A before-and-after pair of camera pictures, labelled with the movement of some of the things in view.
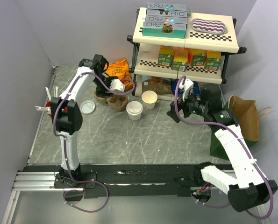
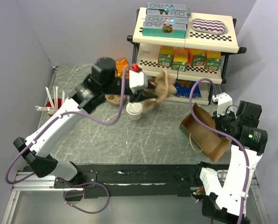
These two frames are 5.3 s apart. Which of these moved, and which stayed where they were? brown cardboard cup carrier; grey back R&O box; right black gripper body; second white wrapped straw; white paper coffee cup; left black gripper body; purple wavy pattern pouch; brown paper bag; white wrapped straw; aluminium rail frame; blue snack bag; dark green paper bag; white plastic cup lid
Moved: brown cardboard cup carrier; brown paper bag; left black gripper body; dark green paper bag; right black gripper body
Stayed: blue snack bag; second white wrapped straw; white plastic cup lid; white wrapped straw; white paper coffee cup; purple wavy pattern pouch; grey back R&O box; aluminium rail frame
